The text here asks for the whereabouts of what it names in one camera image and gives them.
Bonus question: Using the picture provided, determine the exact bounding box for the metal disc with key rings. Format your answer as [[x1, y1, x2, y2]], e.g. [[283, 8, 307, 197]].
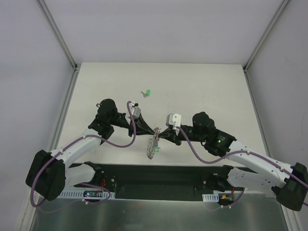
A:
[[146, 127, 161, 160]]

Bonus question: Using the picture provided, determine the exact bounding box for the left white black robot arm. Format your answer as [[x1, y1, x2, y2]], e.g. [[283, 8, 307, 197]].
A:
[[26, 99, 154, 201]]

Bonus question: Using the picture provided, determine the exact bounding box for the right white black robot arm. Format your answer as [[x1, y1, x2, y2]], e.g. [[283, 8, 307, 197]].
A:
[[158, 112, 308, 211]]

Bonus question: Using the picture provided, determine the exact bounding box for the green tag silver key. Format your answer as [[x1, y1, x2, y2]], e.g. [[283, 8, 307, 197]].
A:
[[141, 90, 151, 98]]

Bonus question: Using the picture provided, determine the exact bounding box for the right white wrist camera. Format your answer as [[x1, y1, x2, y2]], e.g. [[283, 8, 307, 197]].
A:
[[166, 113, 181, 130]]

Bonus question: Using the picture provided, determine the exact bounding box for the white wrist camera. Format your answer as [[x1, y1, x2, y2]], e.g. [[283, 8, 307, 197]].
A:
[[166, 113, 181, 130], [129, 102, 141, 119]]

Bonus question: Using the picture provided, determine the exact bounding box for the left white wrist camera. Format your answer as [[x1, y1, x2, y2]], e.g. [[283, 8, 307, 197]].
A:
[[129, 102, 141, 119]]

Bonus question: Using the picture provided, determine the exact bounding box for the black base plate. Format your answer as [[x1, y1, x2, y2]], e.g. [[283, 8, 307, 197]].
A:
[[74, 164, 248, 200]]

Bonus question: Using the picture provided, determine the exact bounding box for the right white cable duct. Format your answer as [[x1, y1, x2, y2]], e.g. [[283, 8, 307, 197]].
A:
[[202, 193, 219, 203]]

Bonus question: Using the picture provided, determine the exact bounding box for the white cable duct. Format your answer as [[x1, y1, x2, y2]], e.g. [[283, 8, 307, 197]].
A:
[[57, 189, 116, 200], [202, 193, 219, 203]]

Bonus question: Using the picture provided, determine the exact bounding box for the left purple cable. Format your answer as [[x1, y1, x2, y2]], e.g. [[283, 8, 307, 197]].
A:
[[30, 100, 138, 208]]

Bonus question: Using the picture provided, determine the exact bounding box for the left aluminium frame rail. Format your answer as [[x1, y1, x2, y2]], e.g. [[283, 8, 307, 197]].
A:
[[37, 0, 80, 150]]

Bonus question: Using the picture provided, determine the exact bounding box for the aluminium frame rail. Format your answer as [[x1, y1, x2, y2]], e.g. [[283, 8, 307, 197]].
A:
[[243, 0, 291, 156], [37, 0, 80, 150]]

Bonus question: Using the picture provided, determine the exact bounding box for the left white cable duct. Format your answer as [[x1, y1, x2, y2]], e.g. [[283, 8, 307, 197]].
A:
[[57, 189, 116, 200]]

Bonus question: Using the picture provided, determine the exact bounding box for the right aluminium frame rail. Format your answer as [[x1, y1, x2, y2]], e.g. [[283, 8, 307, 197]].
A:
[[243, 0, 291, 156]]

